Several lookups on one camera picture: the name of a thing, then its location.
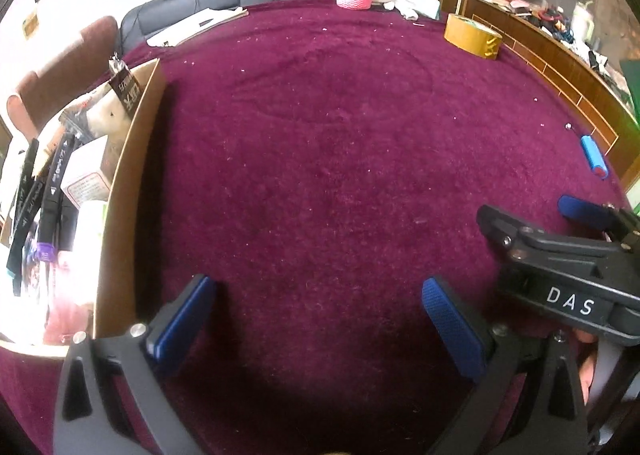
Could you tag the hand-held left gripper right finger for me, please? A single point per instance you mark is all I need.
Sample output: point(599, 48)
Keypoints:
point(450, 325)

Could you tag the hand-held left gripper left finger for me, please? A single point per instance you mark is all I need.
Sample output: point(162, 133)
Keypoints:
point(177, 325)

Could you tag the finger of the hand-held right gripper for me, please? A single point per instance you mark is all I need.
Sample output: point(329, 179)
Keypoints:
point(582, 210)
point(550, 260)

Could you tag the cardboard box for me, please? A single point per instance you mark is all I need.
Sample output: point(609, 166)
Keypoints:
point(130, 215)

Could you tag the person's right hand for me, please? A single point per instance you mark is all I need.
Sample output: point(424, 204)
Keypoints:
point(586, 370)

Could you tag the small blue tube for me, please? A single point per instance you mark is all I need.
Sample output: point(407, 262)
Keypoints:
point(593, 157)

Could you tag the white printed carton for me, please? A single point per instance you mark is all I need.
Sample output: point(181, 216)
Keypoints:
point(90, 180)

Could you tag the black marker purple band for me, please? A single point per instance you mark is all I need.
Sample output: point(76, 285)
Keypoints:
point(50, 205)

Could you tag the white lidded mug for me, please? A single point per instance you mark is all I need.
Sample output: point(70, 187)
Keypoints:
point(582, 22)

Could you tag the brown tape roll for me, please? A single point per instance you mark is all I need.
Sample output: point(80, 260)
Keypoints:
point(470, 37)

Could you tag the maroon velvet tablecloth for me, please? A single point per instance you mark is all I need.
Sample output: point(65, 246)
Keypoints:
point(325, 160)

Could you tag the brown armchair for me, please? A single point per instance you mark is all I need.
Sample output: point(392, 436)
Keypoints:
point(65, 65)

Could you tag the white notebook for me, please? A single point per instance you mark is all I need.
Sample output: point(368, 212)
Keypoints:
point(200, 22)

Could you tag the brass wall plaque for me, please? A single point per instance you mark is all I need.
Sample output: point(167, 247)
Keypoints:
point(30, 24)

